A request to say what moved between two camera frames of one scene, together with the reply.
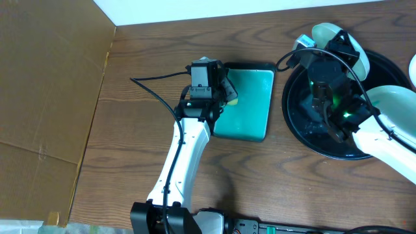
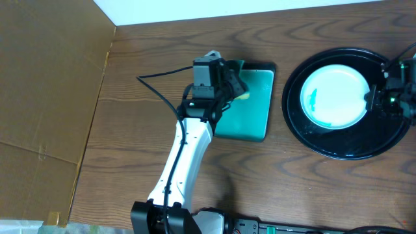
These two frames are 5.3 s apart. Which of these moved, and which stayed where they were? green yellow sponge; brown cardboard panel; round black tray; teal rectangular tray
Moved: green yellow sponge
Stayed: teal rectangular tray; round black tray; brown cardboard panel
